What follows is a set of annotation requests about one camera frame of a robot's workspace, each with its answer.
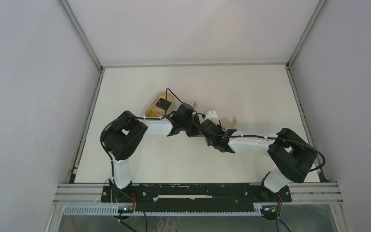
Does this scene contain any white slotted cable duct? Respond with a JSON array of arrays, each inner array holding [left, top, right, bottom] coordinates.
[[63, 204, 263, 216]]

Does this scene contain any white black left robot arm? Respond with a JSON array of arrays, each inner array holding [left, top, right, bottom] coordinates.
[[100, 103, 202, 202]]

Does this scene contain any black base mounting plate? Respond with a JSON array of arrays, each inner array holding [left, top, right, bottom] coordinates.
[[101, 183, 292, 203]]

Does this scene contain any black VIP card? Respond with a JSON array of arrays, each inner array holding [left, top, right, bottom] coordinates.
[[155, 98, 172, 111]]

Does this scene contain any aluminium frame rail back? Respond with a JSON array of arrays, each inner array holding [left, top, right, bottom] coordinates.
[[103, 62, 287, 69]]

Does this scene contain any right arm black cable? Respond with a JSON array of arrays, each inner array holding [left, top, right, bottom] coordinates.
[[192, 112, 326, 173]]

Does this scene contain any aluminium frame rail left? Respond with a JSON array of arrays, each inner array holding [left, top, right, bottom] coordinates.
[[59, 0, 104, 138]]

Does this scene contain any gold VIP card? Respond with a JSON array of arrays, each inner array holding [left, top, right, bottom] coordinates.
[[145, 107, 165, 117]]

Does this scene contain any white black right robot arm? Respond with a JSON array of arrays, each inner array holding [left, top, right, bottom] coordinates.
[[197, 120, 318, 201]]

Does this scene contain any front aluminium rail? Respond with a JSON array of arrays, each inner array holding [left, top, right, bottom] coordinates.
[[52, 182, 344, 205]]

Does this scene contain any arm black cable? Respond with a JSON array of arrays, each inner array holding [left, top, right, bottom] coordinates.
[[100, 88, 185, 180], [192, 112, 326, 173]]

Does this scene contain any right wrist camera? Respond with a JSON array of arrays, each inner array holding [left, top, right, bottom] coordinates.
[[205, 110, 220, 126]]

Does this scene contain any aluminium frame rail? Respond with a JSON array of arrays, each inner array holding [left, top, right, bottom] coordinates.
[[59, 0, 104, 138], [103, 62, 287, 69], [286, 0, 328, 124]]

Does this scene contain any aluminium frame rail right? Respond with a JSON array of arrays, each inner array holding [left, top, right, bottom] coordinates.
[[286, 0, 328, 124]]

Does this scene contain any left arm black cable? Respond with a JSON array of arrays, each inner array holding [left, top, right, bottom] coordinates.
[[100, 88, 185, 180]]

